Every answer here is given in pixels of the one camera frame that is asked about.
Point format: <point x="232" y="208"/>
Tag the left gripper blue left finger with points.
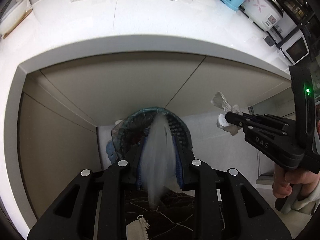
<point x="141" y="148"/>

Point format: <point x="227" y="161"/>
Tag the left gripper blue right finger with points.
<point x="179" y="173"/>

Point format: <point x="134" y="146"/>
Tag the long clear plastic sleeve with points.
<point x="158" y="163"/>

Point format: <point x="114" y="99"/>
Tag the white tissue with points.
<point x="221" y="102"/>

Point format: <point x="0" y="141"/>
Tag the black mesh trash bin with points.
<point x="130" y="131"/>

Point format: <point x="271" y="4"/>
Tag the person's right hand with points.
<point x="282" y="180"/>

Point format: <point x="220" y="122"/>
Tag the white microwave oven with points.
<point x="293" y="44"/>

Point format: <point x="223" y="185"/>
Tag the small black puck device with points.
<point x="269" y="40"/>

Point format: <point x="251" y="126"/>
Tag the white rice cooker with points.
<point x="264" y="13"/>

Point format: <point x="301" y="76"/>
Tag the wooden coaster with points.
<point x="16" y="24"/>

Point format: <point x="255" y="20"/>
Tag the white stacked bowls left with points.
<point x="14" y="14"/>

